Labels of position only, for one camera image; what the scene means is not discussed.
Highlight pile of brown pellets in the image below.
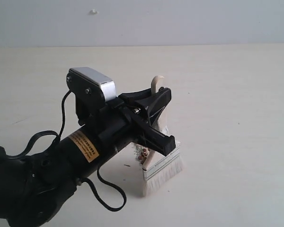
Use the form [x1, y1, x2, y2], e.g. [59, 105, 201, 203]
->
[133, 143, 150, 165]

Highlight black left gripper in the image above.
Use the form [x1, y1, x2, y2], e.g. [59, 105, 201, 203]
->
[59, 87, 175, 177]

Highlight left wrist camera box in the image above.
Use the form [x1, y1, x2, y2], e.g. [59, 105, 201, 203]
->
[66, 67, 117, 126]

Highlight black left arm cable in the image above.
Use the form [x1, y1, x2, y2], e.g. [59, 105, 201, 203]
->
[7, 91, 127, 212]

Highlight white wooden paint brush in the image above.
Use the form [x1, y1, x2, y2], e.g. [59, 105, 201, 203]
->
[142, 75, 183, 197]

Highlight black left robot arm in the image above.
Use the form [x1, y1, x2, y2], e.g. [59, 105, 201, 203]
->
[0, 87, 176, 227]

